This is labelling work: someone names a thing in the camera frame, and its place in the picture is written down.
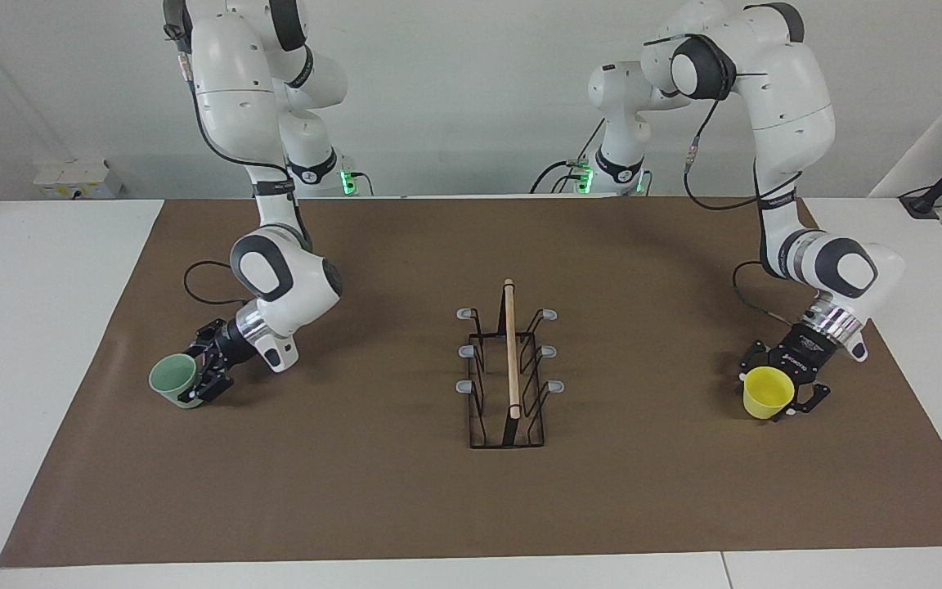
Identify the white power box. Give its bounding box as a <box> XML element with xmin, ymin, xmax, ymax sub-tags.
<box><xmin>34</xmin><ymin>160</ymin><xmax>124</xmax><ymax>200</ymax></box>

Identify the yellow plastic cup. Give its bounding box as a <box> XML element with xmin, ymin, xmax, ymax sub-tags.
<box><xmin>742</xmin><ymin>366</ymin><xmax>796</xmax><ymax>423</ymax></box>

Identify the light green plastic cup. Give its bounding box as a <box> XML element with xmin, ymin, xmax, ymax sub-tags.
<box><xmin>149</xmin><ymin>353</ymin><xmax>199</xmax><ymax>408</ymax></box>

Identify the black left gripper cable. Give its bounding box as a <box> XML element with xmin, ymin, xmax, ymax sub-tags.
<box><xmin>647</xmin><ymin>33</ymin><xmax>803</xmax><ymax>328</ymax></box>

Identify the black left arm base cable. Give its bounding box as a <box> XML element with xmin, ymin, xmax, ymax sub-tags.
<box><xmin>530</xmin><ymin>123</ymin><xmax>607</xmax><ymax>195</ymax></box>

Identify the black wire cup rack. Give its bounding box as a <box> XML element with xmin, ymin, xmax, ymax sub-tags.
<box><xmin>455</xmin><ymin>278</ymin><xmax>566</xmax><ymax>449</ymax></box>

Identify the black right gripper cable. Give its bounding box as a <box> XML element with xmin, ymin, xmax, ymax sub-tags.
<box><xmin>162</xmin><ymin>0</ymin><xmax>312</xmax><ymax>308</ymax></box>

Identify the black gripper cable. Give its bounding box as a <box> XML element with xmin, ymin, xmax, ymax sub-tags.
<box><xmin>647</xmin><ymin>33</ymin><xmax>803</xmax><ymax>328</ymax></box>
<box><xmin>162</xmin><ymin>0</ymin><xmax>312</xmax><ymax>308</ymax></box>

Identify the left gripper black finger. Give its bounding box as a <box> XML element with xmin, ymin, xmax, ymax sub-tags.
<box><xmin>778</xmin><ymin>378</ymin><xmax>832</xmax><ymax>420</ymax></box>
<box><xmin>738</xmin><ymin>339</ymin><xmax>783</xmax><ymax>381</ymax></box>

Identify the brown table mat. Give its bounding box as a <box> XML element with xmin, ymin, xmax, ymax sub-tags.
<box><xmin>0</xmin><ymin>196</ymin><xmax>942</xmax><ymax>569</ymax></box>

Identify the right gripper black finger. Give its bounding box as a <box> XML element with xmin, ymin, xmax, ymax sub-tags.
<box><xmin>177</xmin><ymin>364</ymin><xmax>236</xmax><ymax>408</ymax></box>
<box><xmin>185</xmin><ymin>320</ymin><xmax>227</xmax><ymax>362</ymax></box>

